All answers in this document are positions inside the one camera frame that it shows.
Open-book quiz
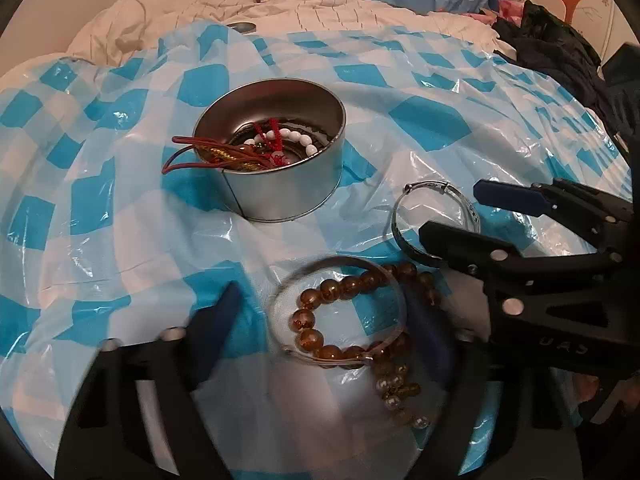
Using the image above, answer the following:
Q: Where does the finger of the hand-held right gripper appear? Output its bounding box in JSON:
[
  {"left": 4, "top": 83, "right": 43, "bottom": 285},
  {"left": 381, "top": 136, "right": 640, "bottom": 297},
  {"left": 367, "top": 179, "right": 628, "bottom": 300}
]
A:
[
  {"left": 472, "top": 176, "right": 633, "bottom": 252},
  {"left": 419, "top": 219, "right": 622, "bottom": 306}
]

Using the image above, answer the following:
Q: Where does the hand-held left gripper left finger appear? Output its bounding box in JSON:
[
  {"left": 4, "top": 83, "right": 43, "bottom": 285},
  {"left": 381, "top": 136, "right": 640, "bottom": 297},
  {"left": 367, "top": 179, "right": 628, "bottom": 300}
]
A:
[{"left": 55, "top": 282, "right": 246, "bottom": 480}]

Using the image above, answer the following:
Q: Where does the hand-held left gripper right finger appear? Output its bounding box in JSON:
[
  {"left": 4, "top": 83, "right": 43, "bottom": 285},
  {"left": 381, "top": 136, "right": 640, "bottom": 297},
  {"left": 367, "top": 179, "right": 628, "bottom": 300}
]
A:
[{"left": 407, "top": 285, "right": 586, "bottom": 480}]

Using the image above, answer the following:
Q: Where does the silver and black bangle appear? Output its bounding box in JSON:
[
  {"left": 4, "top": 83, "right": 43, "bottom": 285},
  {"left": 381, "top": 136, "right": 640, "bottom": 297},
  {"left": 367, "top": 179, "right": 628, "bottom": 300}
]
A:
[{"left": 391, "top": 181, "right": 482, "bottom": 263}]

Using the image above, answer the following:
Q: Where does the large amber bead bracelet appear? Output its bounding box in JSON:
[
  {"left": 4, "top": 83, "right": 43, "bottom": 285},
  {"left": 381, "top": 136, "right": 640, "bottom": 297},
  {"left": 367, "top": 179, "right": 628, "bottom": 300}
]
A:
[{"left": 289, "top": 260, "right": 443, "bottom": 363}]

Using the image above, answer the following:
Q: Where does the round metal tin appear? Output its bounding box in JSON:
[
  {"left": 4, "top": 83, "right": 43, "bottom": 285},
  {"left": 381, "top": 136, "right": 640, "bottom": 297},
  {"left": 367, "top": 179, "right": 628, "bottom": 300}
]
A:
[{"left": 192, "top": 78, "right": 347, "bottom": 222}]

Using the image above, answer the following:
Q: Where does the red cord gold knot bracelet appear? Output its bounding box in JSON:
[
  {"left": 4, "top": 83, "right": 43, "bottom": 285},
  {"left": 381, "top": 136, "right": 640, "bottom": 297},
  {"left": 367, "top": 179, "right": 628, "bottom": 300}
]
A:
[{"left": 162, "top": 134, "right": 273, "bottom": 175}]

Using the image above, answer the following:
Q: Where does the white bead red string bracelet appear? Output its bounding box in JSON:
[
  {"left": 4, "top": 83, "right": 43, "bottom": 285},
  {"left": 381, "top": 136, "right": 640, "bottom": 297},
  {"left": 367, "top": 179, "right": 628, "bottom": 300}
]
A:
[{"left": 240, "top": 119, "right": 318, "bottom": 168}]

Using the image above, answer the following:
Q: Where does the blue checked plastic sheet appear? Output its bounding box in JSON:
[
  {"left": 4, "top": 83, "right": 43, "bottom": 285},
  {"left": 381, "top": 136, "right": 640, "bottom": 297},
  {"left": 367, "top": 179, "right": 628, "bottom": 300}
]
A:
[{"left": 0, "top": 22, "right": 636, "bottom": 480}]

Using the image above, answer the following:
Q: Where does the dark clothing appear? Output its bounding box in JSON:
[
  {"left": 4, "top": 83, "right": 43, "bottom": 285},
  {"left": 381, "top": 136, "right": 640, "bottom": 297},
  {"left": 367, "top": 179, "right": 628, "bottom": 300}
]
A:
[{"left": 492, "top": 0, "right": 631, "bottom": 126}]

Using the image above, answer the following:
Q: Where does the pink cloth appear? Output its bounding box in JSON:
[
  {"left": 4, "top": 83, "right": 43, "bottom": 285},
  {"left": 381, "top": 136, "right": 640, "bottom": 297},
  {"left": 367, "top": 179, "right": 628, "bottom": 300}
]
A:
[{"left": 470, "top": 0, "right": 526, "bottom": 23}]

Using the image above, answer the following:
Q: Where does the white striped quilt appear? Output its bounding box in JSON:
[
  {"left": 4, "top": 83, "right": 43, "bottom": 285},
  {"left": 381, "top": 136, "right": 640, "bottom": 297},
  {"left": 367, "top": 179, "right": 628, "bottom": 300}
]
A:
[{"left": 65, "top": 0, "right": 518, "bottom": 68}]

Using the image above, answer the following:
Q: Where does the small amber bead bracelet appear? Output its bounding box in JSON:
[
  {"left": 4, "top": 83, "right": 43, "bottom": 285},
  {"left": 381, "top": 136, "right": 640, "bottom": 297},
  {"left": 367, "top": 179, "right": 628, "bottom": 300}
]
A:
[{"left": 370, "top": 332, "right": 431, "bottom": 431}]

